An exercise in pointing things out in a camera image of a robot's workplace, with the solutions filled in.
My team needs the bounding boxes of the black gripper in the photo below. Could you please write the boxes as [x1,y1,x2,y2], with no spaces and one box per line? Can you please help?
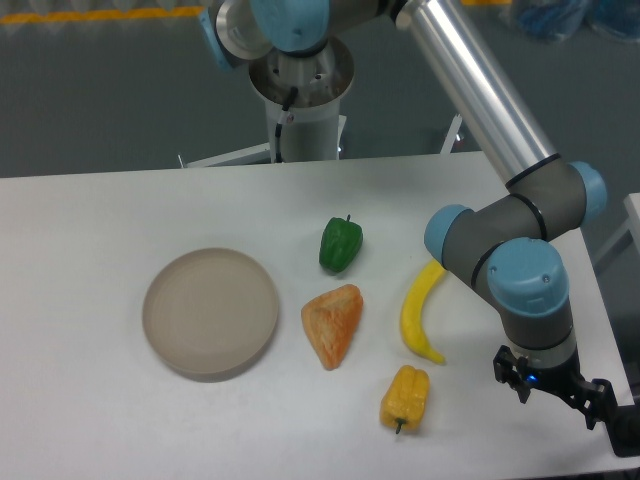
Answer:
[493,345,613,430]

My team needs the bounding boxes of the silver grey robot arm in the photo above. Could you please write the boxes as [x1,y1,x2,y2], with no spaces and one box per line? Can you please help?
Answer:
[198,1,617,427]

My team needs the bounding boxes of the yellow bell pepper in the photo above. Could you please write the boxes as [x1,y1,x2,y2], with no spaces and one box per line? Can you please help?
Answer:
[379,365,430,434]

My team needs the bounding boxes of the yellow chili pepper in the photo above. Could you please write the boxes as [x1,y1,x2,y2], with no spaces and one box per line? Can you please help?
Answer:
[399,260,446,365]

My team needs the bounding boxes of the green bell pepper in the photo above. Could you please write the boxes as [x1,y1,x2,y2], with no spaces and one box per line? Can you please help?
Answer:
[319,215,364,273]

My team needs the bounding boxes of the black clamp at table edge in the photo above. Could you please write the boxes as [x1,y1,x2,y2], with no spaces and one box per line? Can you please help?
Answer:
[606,405,640,458]

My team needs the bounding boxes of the orange triangular bread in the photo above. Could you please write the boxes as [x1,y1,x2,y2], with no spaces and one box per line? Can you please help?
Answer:
[301,284,364,371]

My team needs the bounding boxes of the beige round plate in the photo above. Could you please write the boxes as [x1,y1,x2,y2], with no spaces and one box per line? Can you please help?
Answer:
[142,248,279,382]

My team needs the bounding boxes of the blue items in plastic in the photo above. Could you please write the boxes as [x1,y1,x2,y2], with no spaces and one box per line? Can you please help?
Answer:
[502,0,639,43]

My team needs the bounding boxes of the yellow floor tape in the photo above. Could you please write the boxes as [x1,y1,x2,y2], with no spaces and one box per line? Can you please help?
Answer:
[1,6,206,26]

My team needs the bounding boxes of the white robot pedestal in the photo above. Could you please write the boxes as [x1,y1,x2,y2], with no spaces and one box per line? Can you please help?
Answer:
[249,38,355,163]

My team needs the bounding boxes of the white metal frame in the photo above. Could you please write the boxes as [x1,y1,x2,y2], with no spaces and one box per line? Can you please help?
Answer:
[177,114,471,169]

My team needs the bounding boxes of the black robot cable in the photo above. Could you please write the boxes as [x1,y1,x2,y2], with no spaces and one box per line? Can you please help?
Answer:
[273,86,300,164]

